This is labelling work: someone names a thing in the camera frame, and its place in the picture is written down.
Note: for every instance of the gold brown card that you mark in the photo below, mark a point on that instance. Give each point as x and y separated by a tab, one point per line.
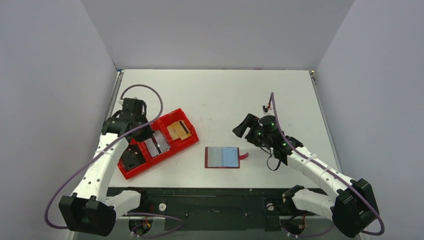
179	130

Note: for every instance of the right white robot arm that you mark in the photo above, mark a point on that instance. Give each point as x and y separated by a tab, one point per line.
350	204

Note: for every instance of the black card in tray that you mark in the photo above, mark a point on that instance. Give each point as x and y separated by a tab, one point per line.
132	158

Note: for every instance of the red plastic compartment tray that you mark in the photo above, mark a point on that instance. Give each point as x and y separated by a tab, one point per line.
176	146

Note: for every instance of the red leather card holder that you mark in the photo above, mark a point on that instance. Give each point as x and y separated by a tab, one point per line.
223	157

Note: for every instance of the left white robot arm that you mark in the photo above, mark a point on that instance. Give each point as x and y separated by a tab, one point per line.
88	210

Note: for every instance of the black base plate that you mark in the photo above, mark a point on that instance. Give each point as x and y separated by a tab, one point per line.
222	209

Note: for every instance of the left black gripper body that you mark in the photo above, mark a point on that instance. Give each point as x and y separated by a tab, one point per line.
143	133

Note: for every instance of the silver striped card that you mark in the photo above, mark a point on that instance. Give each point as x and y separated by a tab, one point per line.
157	144

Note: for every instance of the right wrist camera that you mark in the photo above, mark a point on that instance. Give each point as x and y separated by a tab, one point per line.
266	108

